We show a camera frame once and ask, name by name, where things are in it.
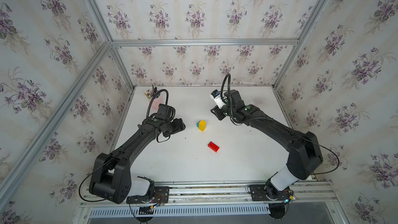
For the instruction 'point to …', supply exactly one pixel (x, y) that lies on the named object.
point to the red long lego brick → (213, 146)
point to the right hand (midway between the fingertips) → (215, 107)
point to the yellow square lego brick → (202, 125)
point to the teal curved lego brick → (197, 124)
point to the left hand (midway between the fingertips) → (182, 128)
